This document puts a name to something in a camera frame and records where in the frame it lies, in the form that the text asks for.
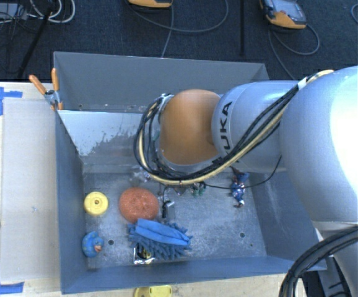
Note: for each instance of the pale flat board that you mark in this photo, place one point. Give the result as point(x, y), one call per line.
point(27, 190)

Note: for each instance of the blue microfibre duster mitt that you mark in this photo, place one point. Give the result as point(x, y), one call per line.
point(160, 237)

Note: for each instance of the yellow round toy wheel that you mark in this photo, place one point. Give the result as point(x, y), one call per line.
point(96, 203)

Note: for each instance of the blue and red toy figure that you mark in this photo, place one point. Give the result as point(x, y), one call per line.
point(238, 190)

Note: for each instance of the blue rubber duck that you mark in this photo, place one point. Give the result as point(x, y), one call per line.
point(91, 243)

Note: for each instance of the orange round scrubber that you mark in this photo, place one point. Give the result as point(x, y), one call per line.
point(138, 204)

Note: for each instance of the clear plastic piece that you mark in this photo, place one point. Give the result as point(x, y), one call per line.
point(139, 178)

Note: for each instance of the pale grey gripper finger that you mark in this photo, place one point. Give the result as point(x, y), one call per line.
point(170, 209)

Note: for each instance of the grey metal bin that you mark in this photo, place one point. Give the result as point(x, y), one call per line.
point(216, 224)

